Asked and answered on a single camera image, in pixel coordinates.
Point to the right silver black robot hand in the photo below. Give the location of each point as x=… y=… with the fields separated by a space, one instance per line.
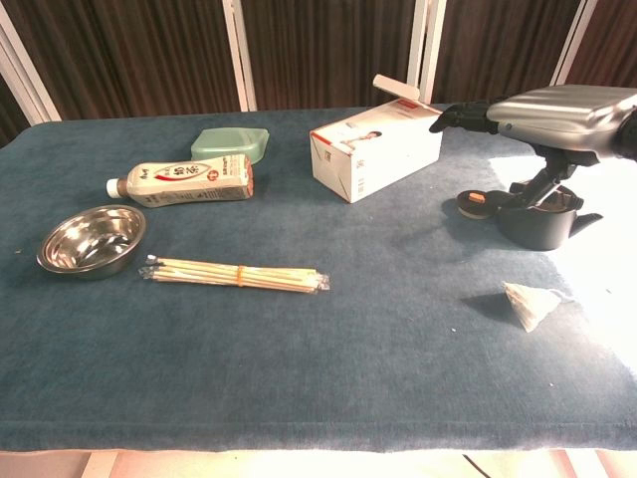
x=557 y=119

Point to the dark cylinder with orange top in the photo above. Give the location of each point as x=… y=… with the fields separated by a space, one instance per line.
x=475 y=204

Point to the white drink bottle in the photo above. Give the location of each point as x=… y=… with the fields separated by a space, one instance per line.
x=189 y=181

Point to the white cardboard box red print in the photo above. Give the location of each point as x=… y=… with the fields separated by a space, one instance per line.
x=378 y=154

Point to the pale green plastic scoop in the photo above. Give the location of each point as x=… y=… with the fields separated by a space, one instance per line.
x=229 y=142

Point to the blue table cloth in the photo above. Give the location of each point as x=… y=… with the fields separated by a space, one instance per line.
x=318 y=348

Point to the wrapped wooden chopsticks bundle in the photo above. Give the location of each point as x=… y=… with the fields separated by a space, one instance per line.
x=224 y=274

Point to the dark brown curtain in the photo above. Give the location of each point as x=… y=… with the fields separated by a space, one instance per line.
x=149 y=50

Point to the stainless steel bowl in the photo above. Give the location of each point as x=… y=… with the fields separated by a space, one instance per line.
x=89 y=244

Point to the white partition post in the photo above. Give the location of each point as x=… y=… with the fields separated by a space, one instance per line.
x=424 y=50
x=30 y=74
x=240 y=60
x=573 y=50

